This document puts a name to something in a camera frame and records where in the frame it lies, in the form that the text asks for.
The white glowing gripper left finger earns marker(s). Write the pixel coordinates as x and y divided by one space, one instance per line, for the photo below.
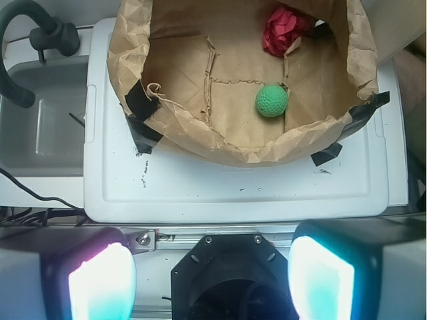
66 273

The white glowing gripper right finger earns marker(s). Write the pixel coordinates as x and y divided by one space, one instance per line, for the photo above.
359 269

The green dimpled ball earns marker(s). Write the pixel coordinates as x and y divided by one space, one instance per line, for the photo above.
271 101

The crumpled red paper ball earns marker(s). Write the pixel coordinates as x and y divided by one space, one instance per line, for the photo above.
282 29

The white plastic lid board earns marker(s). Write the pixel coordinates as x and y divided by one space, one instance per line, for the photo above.
122 185

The black tape bottom right piece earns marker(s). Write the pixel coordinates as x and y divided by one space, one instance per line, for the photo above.
321 157

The black tape piece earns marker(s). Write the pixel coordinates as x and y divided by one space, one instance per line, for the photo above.
321 157
141 105
144 137
361 114

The grey plastic sink basin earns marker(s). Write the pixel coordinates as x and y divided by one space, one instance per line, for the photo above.
46 140

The black tape inner left piece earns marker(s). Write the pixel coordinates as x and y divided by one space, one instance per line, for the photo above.
141 105

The black toy faucet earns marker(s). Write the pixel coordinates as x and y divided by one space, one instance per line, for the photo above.
50 33

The brown paper bag tray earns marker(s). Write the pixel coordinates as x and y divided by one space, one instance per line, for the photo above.
205 63

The aluminium extrusion rail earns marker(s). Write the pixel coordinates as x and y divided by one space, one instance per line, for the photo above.
142 239

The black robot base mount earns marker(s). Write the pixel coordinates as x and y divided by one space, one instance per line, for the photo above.
231 278

